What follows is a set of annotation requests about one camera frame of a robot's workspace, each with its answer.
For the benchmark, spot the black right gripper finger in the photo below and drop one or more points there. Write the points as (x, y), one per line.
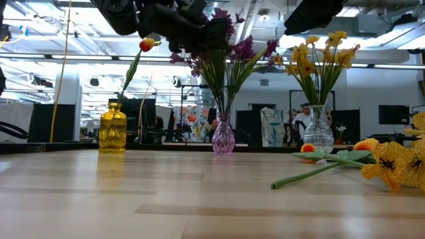
(303, 10)
(305, 25)

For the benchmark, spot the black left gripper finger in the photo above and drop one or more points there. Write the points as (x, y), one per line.
(216, 33)
(182, 46)

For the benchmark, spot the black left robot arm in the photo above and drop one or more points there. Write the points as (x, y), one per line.
(116, 16)

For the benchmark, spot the pink glass vase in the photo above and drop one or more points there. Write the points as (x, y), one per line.
(223, 139)

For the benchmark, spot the yellow glass vase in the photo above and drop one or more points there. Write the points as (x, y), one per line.
(113, 132)

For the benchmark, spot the clear glass vase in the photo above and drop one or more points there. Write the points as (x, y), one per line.
(318, 136)

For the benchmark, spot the black ceiling spotlight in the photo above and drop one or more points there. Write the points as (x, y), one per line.
(94, 82)
(176, 82)

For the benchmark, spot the colourful floral cloth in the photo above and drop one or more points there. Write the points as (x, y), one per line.
(192, 119)

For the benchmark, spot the black partition panel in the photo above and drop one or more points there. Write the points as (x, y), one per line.
(147, 113)
(64, 123)

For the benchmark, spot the person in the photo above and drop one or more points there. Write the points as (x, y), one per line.
(300, 119)

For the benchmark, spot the black background cabinet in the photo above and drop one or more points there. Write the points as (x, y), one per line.
(249, 126)

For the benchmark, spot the black background panel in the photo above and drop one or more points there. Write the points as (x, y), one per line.
(352, 119)

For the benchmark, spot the white floral cloth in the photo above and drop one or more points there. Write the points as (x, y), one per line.
(272, 126)

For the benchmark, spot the black background rig frame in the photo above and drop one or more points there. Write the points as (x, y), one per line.
(191, 86)

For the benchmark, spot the black wall monitor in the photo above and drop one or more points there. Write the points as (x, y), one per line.
(393, 115)

